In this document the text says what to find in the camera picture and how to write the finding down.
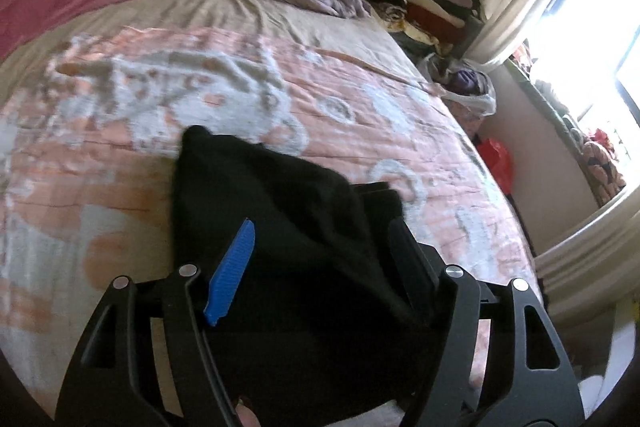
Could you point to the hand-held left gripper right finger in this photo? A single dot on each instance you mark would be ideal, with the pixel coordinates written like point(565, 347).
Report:
point(415, 272)

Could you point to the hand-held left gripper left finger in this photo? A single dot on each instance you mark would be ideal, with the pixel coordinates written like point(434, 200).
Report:
point(231, 272)

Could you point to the black garment with orange patches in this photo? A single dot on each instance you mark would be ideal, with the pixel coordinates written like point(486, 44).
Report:
point(280, 217)

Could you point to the red plastic bag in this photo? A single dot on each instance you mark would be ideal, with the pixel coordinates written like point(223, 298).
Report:
point(497, 162)

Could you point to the pink and white printed bedspread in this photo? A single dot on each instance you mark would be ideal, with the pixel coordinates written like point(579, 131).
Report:
point(200, 82)

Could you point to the white plastic bag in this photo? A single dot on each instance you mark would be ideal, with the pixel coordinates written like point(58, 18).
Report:
point(465, 84)

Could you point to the floral cloth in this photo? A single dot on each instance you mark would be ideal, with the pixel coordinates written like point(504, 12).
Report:
point(602, 167)

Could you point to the bright window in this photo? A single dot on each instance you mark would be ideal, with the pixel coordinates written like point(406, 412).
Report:
point(600, 32)

